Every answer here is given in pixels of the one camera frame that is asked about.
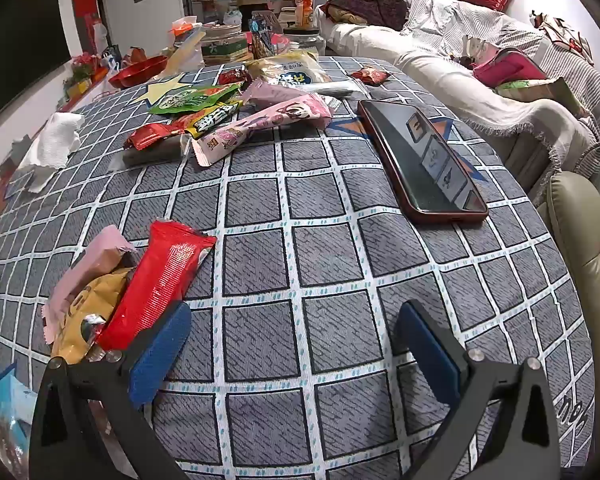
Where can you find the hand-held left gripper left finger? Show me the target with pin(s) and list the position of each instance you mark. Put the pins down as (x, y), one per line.
(160, 355)

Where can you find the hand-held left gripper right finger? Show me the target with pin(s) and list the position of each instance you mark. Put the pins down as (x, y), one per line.
(430, 355)

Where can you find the bright red snack packet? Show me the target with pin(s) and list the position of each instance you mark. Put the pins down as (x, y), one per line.
(160, 280)

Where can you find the pale pink snack packet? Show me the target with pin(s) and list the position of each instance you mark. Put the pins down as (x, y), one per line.
(90, 270)

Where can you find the golden brown snack packet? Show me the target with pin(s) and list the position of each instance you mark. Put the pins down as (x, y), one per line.
(90, 305)

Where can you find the grey checked tablecloth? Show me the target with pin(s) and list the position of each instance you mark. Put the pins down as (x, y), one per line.
(305, 260)

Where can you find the beige leather sofa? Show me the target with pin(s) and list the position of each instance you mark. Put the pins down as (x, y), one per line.
(585, 240)

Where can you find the smartphone in red case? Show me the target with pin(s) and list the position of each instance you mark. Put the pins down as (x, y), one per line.
(410, 160)

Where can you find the clear-wrapped dark snack bar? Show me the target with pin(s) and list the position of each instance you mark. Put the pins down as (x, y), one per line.
(150, 156)

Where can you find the long dark red snack packet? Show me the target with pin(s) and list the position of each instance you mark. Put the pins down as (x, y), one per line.
(155, 135)

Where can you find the white paper tissue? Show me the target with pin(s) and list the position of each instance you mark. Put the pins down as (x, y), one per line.
(50, 145)

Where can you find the yellow and black snack packet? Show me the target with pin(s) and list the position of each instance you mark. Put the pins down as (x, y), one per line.
(212, 117)

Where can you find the long pink cartoon snack packet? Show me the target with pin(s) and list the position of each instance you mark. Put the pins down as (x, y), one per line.
(260, 122)

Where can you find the green snack packet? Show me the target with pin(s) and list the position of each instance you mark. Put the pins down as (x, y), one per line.
(190, 99)

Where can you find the brown paper bag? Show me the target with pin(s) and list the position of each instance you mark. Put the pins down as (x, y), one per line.
(540, 95)

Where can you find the clear plastic packet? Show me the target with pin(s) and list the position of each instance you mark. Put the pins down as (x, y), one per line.
(335, 88)

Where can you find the red bowl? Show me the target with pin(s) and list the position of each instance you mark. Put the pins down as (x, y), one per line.
(140, 72)

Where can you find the small red patterned snack packet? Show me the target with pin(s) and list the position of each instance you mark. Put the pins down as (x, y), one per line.
(372, 75)

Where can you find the plain pink snack packet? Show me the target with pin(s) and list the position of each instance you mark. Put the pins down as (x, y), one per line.
(275, 92)

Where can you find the small dark red snack packet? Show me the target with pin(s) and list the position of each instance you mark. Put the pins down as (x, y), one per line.
(232, 77)

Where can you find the pink bag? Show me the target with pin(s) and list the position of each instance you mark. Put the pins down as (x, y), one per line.
(510, 67)

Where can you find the red flower decoration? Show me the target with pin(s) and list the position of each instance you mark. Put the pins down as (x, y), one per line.
(85, 65)

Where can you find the sofa with white cover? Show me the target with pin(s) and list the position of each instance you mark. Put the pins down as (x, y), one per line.
(445, 45)

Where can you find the green and white box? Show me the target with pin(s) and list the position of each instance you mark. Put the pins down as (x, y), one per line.
(225, 49)

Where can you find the beige snack bag blue print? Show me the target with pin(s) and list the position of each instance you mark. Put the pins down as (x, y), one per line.
(290, 67)

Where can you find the dark printed snack bag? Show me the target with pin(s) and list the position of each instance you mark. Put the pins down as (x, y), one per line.
(264, 37)

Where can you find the glass jar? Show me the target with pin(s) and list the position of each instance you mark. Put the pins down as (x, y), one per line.
(304, 40)

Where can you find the red and white printed cloth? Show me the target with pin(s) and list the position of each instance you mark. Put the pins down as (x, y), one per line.
(565, 35)

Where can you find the black television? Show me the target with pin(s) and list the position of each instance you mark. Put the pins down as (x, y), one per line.
(20, 35)

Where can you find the dark red clothing pile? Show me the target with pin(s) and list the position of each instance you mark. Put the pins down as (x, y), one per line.
(370, 10)

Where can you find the orange juice bottle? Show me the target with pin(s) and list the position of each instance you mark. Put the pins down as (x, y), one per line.
(305, 7)

